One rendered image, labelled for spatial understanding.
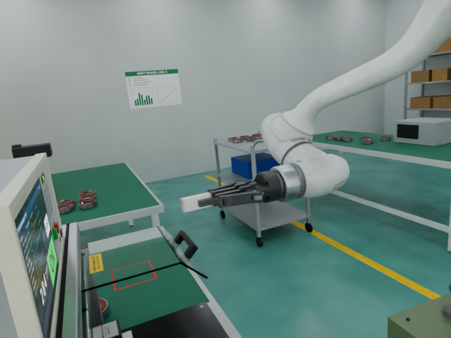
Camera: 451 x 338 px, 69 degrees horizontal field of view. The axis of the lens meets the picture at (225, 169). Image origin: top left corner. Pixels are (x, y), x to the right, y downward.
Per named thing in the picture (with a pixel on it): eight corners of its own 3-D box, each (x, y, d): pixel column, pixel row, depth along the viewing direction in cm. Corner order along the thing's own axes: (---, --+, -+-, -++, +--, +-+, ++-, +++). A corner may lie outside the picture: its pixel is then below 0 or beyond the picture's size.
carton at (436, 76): (445, 80, 633) (445, 68, 628) (460, 78, 608) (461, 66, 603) (431, 81, 618) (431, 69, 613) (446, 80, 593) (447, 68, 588)
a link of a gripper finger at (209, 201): (219, 201, 74) (224, 204, 72) (198, 206, 73) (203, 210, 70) (218, 195, 74) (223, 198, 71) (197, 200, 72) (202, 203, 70)
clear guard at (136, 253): (178, 240, 96) (176, 220, 95) (208, 278, 75) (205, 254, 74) (56, 272, 84) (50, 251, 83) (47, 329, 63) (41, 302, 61)
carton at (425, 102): (423, 106, 682) (424, 96, 677) (443, 106, 644) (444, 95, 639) (409, 108, 668) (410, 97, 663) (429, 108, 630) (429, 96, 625)
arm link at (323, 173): (299, 210, 83) (274, 175, 91) (347, 197, 89) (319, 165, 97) (313, 179, 76) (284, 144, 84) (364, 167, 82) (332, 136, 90)
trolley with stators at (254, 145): (264, 206, 410) (258, 125, 387) (317, 235, 319) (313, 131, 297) (219, 217, 387) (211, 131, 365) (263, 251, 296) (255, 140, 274)
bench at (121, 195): (135, 222, 396) (125, 161, 379) (178, 306, 229) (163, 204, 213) (31, 246, 354) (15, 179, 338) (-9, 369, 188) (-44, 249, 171)
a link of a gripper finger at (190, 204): (211, 205, 75) (213, 206, 74) (182, 212, 72) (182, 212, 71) (210, 192, 74) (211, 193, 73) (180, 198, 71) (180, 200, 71)
